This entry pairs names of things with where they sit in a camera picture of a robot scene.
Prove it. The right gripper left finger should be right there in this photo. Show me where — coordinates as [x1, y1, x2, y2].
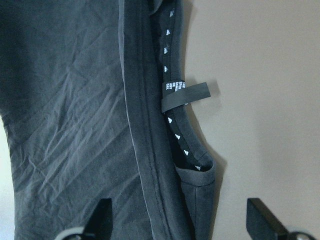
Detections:
[82, 198, 112, 240]

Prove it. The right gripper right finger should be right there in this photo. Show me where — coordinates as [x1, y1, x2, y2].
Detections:
[246, 198, 289, 240]

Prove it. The black t-shirt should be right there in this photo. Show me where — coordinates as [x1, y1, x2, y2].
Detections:
[0, 0, 216, 240]

